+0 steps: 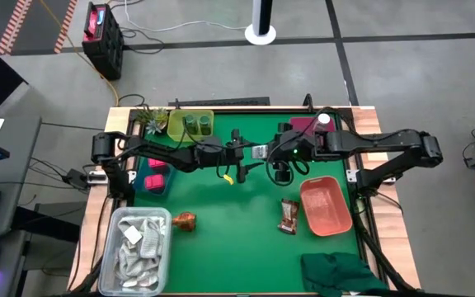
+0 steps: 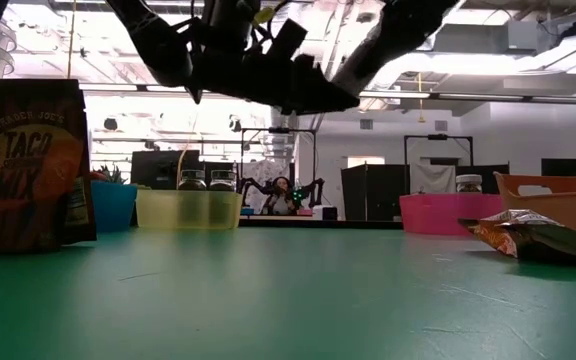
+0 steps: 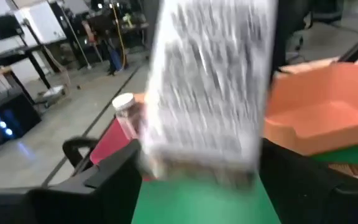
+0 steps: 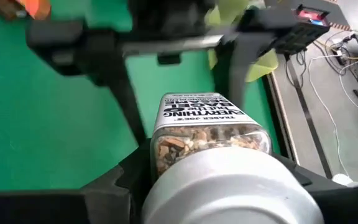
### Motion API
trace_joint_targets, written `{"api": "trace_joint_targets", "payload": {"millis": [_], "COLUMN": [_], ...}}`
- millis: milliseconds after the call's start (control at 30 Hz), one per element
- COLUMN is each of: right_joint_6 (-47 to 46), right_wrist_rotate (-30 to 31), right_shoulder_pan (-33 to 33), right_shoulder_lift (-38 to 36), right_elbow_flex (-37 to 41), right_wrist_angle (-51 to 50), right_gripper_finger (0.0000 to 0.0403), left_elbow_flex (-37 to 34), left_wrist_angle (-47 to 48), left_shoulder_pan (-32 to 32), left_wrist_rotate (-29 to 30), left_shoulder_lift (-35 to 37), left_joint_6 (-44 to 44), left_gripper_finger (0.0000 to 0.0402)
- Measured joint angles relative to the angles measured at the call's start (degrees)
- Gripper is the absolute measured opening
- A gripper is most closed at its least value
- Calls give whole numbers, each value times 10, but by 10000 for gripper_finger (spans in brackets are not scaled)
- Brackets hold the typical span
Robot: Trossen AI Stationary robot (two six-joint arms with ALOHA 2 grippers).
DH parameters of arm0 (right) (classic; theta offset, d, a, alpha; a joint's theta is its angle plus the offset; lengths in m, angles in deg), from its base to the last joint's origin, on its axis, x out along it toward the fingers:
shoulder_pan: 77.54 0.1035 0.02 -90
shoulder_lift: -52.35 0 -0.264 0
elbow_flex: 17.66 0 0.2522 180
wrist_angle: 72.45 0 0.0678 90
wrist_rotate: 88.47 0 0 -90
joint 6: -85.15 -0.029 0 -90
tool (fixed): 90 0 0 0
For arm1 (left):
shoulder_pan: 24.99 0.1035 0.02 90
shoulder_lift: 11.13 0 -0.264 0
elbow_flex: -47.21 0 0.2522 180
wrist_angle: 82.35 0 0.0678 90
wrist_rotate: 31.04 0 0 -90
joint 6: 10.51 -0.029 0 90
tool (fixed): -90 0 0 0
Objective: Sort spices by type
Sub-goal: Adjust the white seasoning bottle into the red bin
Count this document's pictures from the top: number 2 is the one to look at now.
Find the person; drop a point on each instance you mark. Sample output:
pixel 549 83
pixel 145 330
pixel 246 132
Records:
pixel 280 195

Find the silver ventilation duct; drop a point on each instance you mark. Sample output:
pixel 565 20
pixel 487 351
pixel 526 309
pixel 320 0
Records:
pixel 283 130

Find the small black background monitor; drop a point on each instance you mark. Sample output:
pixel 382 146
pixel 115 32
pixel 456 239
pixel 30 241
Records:
pixel 563 167

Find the translucent yellow plastic bin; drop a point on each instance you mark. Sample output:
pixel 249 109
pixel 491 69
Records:
pixel 188 210

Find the orange taco seasoning packet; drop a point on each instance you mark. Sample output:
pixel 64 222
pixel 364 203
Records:
pixel 28 165

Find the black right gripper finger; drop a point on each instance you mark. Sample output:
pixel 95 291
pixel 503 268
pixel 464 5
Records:
pixel 398 40

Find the small succulent plant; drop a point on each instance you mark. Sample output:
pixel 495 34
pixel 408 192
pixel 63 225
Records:
pixel 114 175

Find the pink plastic bin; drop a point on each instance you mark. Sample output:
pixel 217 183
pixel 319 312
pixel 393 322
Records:
pixel 438 215

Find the orange plastic bin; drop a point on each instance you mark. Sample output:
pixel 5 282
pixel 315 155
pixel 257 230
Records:
pixel 568 205

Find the white-lid glass spice jar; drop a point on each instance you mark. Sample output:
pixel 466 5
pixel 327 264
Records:
pixel 468 184

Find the white box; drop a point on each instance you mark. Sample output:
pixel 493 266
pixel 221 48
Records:
pixel 324 212

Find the green herb glass spice jar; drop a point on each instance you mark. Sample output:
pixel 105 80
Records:
pixel 223 181
pixel 192 181

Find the brown foil seasoning packet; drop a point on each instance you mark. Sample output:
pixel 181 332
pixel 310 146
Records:
pixel 543 242

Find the large black background monitor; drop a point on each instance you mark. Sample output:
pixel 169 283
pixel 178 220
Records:
pixel 163 170

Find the white patterned cloth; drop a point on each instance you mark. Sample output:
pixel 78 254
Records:
pixel 263 167

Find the blue plastic bin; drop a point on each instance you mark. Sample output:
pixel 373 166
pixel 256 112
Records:
pixel 113 205

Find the black metal stand frame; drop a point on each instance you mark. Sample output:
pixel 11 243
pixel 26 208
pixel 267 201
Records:
pixel 278 130
pixel 438 136

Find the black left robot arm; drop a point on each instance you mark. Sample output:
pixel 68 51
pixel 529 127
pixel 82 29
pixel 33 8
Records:
pixel 153 40

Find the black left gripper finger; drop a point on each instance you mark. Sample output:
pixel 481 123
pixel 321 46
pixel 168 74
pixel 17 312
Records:
pixel 318 97

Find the background black robot arm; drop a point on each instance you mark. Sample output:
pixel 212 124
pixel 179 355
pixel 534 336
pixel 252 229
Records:
pixel 313 189
pixel 250 186

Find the white hanging cloth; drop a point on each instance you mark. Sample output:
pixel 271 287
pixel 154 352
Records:
pixel 433 179

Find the red-lid spice container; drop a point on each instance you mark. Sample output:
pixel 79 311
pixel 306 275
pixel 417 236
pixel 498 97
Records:
pixel 99 175

